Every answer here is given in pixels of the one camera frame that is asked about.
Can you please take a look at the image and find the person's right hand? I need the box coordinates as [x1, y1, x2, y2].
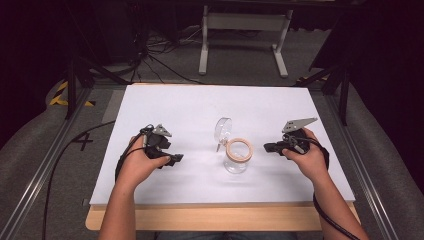
[281, 127, 330, 184]

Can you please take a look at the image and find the yellow and black floor tape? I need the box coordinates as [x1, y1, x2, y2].
[48, 80, 97, 108]

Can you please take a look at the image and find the clear glass jar with hinged lid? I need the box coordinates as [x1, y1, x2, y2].
[213, 116, 255, 175]

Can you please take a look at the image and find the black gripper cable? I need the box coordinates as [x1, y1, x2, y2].
[287, 134, 362, 240]
[114, 123, 155, 184]

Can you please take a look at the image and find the white metal stand frame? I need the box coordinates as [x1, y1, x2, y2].
[198, 4, 294, 79]

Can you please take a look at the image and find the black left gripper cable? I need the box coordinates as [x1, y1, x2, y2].
[114, 123, 155, 184]

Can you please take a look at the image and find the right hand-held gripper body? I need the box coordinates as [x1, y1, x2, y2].
[281, 116, 319, 155]

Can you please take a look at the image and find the person's left hand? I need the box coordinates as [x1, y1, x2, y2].
[116, 134, 172, 188]

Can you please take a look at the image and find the bundle of black floor cables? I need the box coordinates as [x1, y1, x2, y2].
[131, 23, 209, 86]

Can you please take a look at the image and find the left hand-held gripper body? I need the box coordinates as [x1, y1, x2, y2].
[142, 123, 173, 160]

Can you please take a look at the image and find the black tripod stand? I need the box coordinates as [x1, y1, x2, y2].
[294, 63, 352, 127]
[63, 54, 132, 121]

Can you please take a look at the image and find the aluminium floor rail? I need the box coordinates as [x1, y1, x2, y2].
[0, 87, 94, 240]
[324, 93, 401, 240]

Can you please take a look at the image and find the black floor cable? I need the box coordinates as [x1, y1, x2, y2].
[41, 120, 117, 240]

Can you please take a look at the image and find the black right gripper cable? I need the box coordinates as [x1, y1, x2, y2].
[287, 134, 362, 240]

